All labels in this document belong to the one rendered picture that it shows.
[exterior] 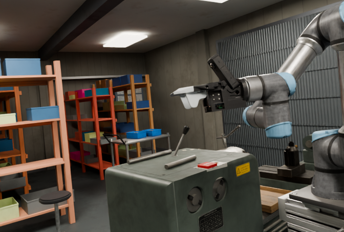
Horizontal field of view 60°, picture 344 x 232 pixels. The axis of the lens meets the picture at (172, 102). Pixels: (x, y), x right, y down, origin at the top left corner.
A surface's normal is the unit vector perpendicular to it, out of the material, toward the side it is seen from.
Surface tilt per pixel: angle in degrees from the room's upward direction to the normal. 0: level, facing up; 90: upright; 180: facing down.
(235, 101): 86
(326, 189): 72
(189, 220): 90
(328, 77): 90
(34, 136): 90
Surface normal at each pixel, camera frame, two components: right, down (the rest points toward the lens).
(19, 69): 0.55, -0.04
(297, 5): -0.83, 0.08
